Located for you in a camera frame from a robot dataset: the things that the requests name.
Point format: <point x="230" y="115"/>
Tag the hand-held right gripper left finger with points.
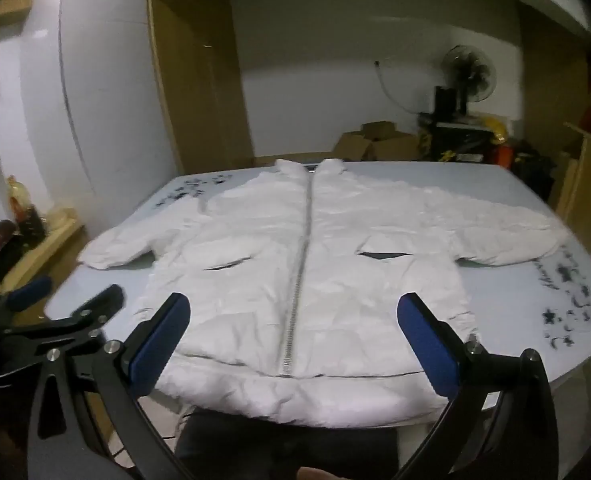
<point x="158" y="342"/>

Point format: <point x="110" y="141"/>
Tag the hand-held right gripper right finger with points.
<point x="428" y="347"/>

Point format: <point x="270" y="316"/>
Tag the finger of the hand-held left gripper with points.
<point x="28" y="294"/>
<point x="88" y="312"/>

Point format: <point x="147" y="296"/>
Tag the white puffer jacket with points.
<point x="325" y="260"/>

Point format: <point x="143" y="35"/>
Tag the light wooden side shelf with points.
<point x="50" y="246"/>

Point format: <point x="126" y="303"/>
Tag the amber bottle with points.
<point x="23" y="205"/>

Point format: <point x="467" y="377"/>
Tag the light blue printed table cover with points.
<point x="515" y="300"/>

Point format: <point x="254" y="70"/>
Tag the person's dark trousers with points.
<point x="275" y="447"/>

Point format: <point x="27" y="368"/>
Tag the red container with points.
<point x="503" y="154"/>

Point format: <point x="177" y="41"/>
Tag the open cardboard box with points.
<point x="393" y="140"/>
<point x="353" y="146"/>

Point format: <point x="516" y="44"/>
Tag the black bag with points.
<point x="531" y="162"/>

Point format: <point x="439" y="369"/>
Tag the light wooden cabinet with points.
<point x="588" y="195"/>

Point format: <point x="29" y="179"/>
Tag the yellow hard hat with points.
<point x="495" y="127"/>

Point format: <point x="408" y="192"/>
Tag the tall wooden wardrobe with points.
<point x="195" y="90"/>

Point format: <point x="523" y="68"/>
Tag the black electric fan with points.
<point x="468" y="77"/>

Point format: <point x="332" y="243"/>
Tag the brown wooden panel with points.
<point x="550" y="85"/>

